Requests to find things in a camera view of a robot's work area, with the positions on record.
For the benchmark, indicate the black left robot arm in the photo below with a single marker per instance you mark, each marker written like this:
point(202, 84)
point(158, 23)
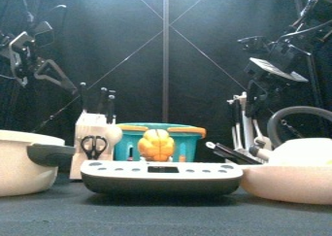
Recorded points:
point(25, 13)

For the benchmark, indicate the white grey kitchen scale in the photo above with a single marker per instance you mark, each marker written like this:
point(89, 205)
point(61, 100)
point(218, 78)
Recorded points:
point(160, 178)

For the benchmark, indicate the grey vertical frame pole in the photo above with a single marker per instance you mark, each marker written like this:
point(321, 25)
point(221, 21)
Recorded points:
point(165, 52)

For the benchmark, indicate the white utensil holder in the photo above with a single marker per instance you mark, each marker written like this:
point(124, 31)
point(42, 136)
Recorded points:
point(244, 123)

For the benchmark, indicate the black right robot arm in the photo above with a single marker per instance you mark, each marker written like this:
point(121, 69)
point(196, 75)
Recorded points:
point(308, 16)

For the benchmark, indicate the white knife block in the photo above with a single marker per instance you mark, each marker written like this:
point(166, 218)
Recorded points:
point(92, 142)

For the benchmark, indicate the orange toy croissant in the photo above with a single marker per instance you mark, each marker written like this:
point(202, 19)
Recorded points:
point(156, 145)

